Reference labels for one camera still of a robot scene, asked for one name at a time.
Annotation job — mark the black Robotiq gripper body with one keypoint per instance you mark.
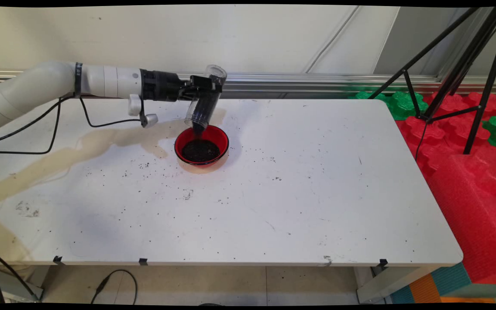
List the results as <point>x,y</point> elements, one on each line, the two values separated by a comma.
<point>162,85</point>

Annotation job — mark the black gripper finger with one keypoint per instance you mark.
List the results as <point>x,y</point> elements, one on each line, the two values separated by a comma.
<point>203,79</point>
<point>207,88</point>

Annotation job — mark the clear plastic jar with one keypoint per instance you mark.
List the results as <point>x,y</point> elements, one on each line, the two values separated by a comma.
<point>218,73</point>

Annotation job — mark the black seeds portion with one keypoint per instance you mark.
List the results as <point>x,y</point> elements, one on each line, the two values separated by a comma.
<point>203,114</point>

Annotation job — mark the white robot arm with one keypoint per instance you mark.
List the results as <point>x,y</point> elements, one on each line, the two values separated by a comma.
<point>37,82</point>

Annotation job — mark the red bowl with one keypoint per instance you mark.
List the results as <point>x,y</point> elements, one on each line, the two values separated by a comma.
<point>220,137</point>

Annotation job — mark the black seeds pile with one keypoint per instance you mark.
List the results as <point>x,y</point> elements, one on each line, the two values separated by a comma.
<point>200,151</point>

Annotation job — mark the black tape tab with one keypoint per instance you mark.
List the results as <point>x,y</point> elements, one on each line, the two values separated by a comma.
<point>383,262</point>
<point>144,261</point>
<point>58,260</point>

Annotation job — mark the red foam puzzle mat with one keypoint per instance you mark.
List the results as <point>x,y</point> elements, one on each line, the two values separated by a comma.
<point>446,133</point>

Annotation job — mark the grey table leg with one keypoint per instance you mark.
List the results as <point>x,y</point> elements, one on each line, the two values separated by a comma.
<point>390,284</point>
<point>15,287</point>

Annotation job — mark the black tripod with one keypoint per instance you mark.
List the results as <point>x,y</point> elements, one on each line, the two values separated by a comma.
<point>463,64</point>

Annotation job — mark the orange foam mat tile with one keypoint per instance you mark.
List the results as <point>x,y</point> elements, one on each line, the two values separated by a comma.
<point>424,289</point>

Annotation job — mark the teal foam mat tile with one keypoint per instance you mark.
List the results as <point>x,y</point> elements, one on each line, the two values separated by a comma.
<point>450,277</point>

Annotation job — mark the white camera bracket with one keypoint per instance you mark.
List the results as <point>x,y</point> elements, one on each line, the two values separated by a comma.
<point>134,105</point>

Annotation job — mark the aluminium rail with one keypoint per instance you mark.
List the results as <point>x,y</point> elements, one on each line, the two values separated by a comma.
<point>274,82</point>

